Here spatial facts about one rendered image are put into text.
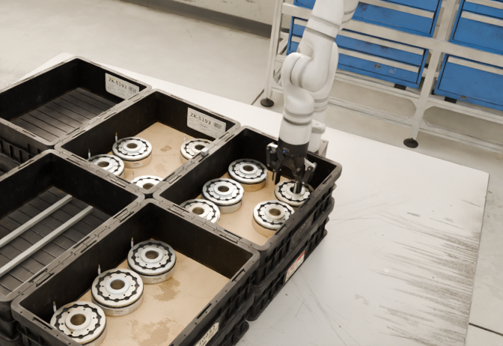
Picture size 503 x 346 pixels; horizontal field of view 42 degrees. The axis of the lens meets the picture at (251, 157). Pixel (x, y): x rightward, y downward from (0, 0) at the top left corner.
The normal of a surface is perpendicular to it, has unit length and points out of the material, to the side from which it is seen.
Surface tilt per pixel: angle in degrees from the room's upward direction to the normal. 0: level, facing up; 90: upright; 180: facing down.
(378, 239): 0
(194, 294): 0
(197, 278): 0
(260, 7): 90
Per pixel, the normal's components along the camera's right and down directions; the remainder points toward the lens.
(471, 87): -0.36, 0.50
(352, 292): 0.10, -0.82
